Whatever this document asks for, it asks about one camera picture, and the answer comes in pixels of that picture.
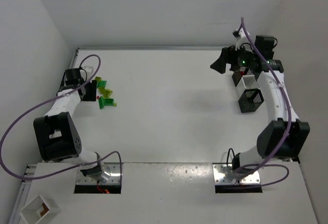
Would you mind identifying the green lego brick upper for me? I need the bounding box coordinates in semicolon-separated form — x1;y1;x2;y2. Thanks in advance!
97;80;107;88

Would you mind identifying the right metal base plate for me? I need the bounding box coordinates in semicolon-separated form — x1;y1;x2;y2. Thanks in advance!
212;164;261;186

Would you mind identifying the purple cable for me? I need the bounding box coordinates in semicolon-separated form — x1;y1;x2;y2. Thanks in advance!
0;54;121;179
233;16;290;188

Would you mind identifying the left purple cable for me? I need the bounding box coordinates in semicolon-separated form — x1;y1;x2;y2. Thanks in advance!
0;54;121;179

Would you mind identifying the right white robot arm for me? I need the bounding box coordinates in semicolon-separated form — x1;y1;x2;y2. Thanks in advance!
210;32;310;174

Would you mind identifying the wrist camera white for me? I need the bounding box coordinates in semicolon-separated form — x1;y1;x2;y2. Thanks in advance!
80;66;94;81
233;28;249;50

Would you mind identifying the metal base plate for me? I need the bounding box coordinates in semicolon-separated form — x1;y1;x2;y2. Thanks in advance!
76;162;121;186
212;164;261;186

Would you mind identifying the far black slatted container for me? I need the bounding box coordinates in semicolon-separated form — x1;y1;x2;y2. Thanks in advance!
232;67;254;87

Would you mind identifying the middle white slatted container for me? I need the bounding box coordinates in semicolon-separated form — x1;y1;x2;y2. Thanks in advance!
236;75;259;97

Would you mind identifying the black slatted container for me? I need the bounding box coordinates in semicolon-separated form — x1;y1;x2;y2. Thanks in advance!
238;89;264;113
232;67;254;87

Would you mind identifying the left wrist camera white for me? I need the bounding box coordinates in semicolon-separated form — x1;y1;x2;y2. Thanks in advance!
80;66;94;81

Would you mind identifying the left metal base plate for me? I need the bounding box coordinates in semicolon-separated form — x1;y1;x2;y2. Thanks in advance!
76;162;121;186

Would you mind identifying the large green lego brick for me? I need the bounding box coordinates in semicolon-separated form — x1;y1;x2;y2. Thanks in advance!
98;96;115;109

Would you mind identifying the white slatted container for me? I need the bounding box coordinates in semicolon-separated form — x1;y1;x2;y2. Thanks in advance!
236;75;259;97
20;195;61;224

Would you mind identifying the near black slatted container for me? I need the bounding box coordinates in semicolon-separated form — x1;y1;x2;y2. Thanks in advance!
238;89;264;113

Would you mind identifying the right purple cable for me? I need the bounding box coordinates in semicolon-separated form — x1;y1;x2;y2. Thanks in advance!
233;16;290;188

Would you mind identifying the yellow-green lego brick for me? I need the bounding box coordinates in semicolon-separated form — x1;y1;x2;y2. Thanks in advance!
102;89;113;98

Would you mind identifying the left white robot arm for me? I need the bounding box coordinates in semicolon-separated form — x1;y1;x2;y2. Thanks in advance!
33;67;104;179

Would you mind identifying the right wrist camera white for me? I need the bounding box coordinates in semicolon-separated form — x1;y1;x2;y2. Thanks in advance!
233;28;249;50

